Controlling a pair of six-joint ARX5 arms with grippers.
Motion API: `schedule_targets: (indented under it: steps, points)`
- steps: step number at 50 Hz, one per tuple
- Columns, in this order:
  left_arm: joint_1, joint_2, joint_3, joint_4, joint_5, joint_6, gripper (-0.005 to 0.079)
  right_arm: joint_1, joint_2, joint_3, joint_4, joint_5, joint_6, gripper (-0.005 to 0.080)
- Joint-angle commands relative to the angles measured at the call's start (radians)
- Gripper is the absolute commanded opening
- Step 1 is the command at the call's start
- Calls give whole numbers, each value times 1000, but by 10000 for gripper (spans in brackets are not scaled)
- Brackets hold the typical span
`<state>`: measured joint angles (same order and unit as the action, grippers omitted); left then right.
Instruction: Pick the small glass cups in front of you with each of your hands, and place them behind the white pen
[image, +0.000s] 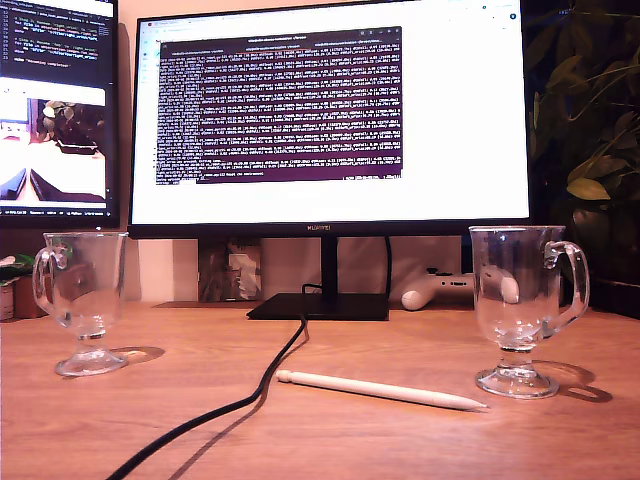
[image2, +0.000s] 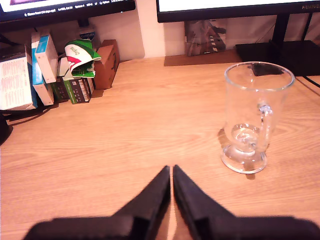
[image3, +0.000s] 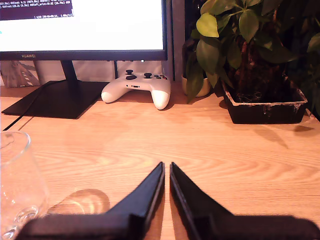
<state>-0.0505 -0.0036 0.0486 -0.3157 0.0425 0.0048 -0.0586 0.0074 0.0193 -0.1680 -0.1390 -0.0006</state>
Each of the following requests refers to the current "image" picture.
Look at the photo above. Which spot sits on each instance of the small footed glass cup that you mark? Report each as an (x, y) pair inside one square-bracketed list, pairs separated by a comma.
[(90, 300), (510, 310)]

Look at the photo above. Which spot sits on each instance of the white stylus pen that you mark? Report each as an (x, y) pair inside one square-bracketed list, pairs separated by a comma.
[(375, 387)]

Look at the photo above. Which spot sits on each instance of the white game controller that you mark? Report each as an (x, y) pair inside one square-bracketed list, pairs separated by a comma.
[(417, 299)]

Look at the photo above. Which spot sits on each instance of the large black computer monitor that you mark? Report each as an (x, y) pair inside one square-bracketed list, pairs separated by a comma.
[(450, 150)]

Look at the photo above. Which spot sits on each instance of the dark round plant pot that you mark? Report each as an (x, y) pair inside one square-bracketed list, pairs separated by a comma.
[(592, 225)]

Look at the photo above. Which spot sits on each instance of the green leafy houseplant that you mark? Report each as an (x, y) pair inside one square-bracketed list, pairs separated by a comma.
[(590, 190)]

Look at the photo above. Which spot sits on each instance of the black side computer monitor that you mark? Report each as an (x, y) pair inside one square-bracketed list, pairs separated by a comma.
[(60, 125)]

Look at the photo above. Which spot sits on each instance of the green leafy packet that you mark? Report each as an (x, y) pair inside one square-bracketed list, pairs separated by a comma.
[(17, 262)]

